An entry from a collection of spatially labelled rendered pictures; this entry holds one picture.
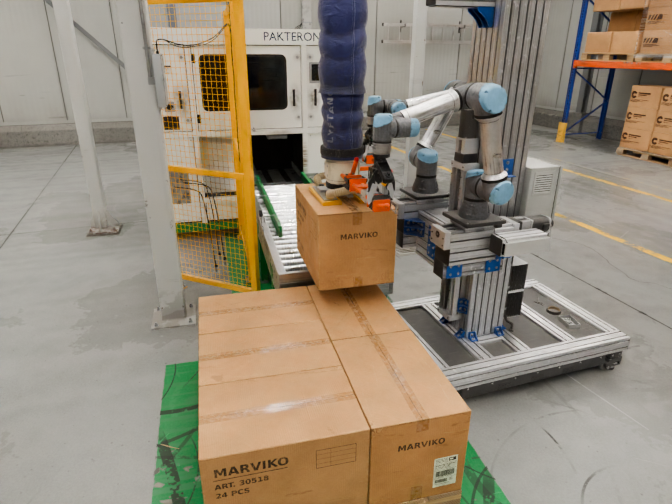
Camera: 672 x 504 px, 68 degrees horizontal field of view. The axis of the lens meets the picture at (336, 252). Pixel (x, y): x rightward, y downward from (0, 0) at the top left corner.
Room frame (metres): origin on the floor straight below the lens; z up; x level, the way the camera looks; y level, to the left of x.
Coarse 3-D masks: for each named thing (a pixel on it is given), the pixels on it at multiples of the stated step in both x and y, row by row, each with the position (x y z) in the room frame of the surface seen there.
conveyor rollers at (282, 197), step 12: (276, 192) 4.52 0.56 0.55; (288, 192) 4.53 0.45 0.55; (264, 204) 4.13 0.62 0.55; (276, 204) 4.14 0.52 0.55; (288, 204) 4.16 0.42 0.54; (288, 216) 3.81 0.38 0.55; (288, 228) 3.53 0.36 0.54; (276, 240) 3.32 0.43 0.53; (288, 240) 3.26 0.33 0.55; (288, 252) 3.07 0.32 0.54; (288, 264) 2.88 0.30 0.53; (300, 264) 2.90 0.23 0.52
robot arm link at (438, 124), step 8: (456, 80) 2.98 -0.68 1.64; (448, 88) 2.96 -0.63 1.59; (448, 112) 2.92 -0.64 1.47; (432, 120) 2.96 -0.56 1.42; (440, 120) 2.92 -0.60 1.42; (448, 120) 2.94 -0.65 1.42; (432, 128) 2.92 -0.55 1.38; (440, 128) 2.92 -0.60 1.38; (424, 136) 2.94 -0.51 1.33; (432, 136) 2.91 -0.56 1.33; (416, 144) 2.95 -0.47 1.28; (424, 144) 2.90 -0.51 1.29; (432, 144) 2.91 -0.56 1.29; (416, 152) 2.89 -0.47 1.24
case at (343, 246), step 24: (312, 216) 2.34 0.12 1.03; (336, 216) 2.25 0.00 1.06; (360, 216) 2.28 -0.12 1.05; (384, 216) 2.31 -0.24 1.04; (312, 240) 2.35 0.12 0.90; (336, 240) 2.24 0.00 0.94; (360, 240) 2.28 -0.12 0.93; (384, 240) 2.31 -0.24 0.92; (312, 264) 2.36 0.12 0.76; (336, 264) 2.24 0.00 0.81; (360, 264) 2.28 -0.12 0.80; (384, 264) 2.31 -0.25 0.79; (336, 288) 2.24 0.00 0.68
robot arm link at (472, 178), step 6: (468, 174) 2.32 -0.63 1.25; (474, 174) 2.29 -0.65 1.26; (480, 174) 2.28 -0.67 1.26; (468, 180) 2.32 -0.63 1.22; (474, 180) 2.28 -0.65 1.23; (468, 186) 2.31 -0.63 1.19; (474, 186) 2.27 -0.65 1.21; (468, 192) 2.31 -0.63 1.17; (474, 192) 2.27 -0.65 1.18; (474, 198) 2.29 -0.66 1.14; (480, 198) 2.28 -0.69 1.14
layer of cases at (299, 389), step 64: (256, 320) 2.16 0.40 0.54; (320, 320) 2.16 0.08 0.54; (384, 320) 2.17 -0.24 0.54; (256, 384) 1.65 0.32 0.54; (320, 384) 1.65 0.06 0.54; (384, 384) 1.65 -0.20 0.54; (448, 384) 1.66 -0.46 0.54; (256, 448) 1.31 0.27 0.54; (320, 448) 1.35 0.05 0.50; (384, 448) 1.41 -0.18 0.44; (448, 448) 1.48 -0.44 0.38
